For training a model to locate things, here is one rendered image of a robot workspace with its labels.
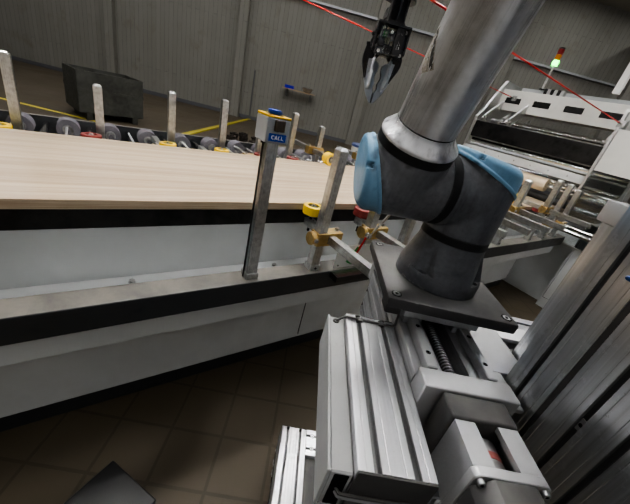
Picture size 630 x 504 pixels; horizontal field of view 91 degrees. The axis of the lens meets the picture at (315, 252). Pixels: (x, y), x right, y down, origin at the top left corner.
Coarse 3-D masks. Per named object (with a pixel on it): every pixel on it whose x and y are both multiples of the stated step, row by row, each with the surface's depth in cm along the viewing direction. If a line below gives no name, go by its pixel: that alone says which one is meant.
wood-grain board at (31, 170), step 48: (0, 144) 105; (48, 144) 116; (96, 144) 130; (144, 144) 148; (0, 192) 77; (48, 192) 83; (96, 192) 89; (144, 192) 97; (192, 192) 107; (240, 192) 118; (288, 192) 133
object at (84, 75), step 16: (64, 64) 538; (64, 80) 557; (80, 80) 515; (96, 80) 530; (112, 80) 545; (128, 80) 562; (80, 96) 524; (112, 96) 556; (128, 96) 572; (80, 112) 565; (112, 112) 566; (128, 112) 584
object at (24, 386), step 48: (0, 240) 81; (48, 240) 86; (96, 240) 93; (144, 240) 101; (192, 240) 110; (240, 240) 121; (288, 240) 134; (0, 288) 86; (192, 336) 131; (240, 336) 147; (288, 336) 168; (0, 384) 99; (48, 384) 107; (96, 384) 118; (144, 384) 133
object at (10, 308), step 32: (96, 288) 83; (128, 288) 86; (160, 288) 89; (192, 288) 93; (224, 288) 98; (256, 288) 105; (288, 288) 113; (0, 320) 68; (32, 320) 72; (64, 320) 76; (96, 320) 80; (128, 320) 85
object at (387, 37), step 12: (396, 0) 63; (408, 0) 63; (396, 12) 64; (384, 24) 64; (396, 24) 63; (384, 36) 64; (396, 36) 64; (408, 36) 64; (372, 48) 65; (384, 48) 65; (396, 48) 65
